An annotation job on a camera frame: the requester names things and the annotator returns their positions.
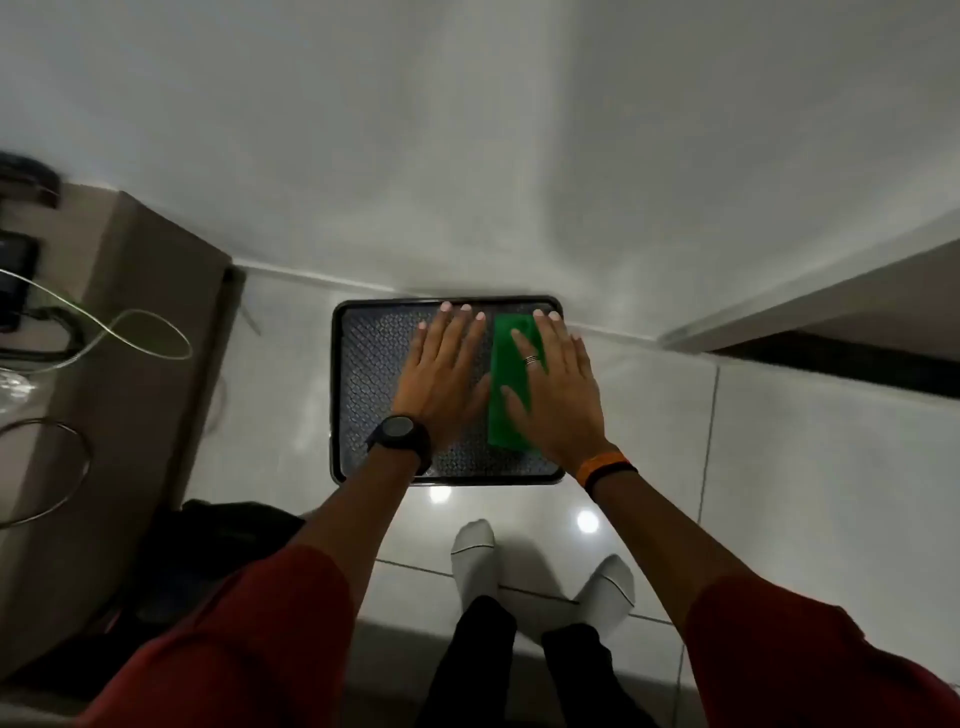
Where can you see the person's left hand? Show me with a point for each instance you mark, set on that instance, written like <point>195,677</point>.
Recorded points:
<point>435,390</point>

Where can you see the person's right hand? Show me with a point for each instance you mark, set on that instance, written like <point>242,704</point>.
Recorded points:
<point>562,412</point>

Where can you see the person's right thumb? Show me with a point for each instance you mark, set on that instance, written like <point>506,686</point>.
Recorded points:
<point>513,405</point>

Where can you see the person's left little finger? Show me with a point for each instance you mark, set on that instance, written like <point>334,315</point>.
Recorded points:
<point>417,345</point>

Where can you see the person's right middle finger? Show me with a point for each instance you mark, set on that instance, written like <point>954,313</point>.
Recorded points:
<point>544,341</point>

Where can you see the person's left thumb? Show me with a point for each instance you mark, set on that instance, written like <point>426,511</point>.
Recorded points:
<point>481,397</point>

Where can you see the person's left middle finger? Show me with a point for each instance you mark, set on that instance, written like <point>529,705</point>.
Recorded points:
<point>457,335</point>

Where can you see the person's right little finger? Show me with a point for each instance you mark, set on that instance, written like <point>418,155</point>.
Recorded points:
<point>581,358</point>

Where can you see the person's right forearm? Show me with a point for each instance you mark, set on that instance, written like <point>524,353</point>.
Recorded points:
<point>660,540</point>

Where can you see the person's left forearm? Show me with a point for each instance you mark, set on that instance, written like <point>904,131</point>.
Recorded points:
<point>360,517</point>

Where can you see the green folded cloth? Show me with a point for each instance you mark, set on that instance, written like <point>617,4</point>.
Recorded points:
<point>506,360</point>

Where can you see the black patterned tray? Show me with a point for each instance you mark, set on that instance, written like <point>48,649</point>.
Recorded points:
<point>371,390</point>

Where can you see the black wristwatch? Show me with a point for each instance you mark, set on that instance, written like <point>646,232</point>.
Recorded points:
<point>400,436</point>

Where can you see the orange wristband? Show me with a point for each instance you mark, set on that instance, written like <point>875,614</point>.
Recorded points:
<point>596,466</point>

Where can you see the black wristband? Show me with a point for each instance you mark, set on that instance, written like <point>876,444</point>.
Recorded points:
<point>611,476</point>

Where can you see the person's white left sock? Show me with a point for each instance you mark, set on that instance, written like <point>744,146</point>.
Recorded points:
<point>474,559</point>

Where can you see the person's white sock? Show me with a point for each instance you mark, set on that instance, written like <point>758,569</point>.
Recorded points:
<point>609,596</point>
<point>474,559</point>

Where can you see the person's white right sock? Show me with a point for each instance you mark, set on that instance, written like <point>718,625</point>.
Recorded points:
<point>609,596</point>

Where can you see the black trousers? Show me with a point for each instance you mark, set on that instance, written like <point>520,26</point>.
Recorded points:
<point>472,667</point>

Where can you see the black bag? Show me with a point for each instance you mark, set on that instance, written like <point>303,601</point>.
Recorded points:
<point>202,555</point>

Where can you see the brown cabinet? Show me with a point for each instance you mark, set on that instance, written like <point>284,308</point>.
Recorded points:
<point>127,450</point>

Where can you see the person's red left sleeve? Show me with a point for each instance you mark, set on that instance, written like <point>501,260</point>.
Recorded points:
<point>247,645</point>

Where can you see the person's red sleeve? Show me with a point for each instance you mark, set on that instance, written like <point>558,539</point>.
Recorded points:
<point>802,660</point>
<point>247,645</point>

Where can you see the person's red right sleeve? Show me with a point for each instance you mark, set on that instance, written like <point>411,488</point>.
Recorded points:
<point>802,660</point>

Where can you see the clear plastic wrapper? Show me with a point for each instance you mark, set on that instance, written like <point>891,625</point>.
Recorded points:
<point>13,386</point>

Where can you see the black rectangular device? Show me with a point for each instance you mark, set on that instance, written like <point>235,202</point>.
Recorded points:
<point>15,277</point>

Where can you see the black rounded object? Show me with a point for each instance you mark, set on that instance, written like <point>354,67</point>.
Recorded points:
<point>26,180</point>

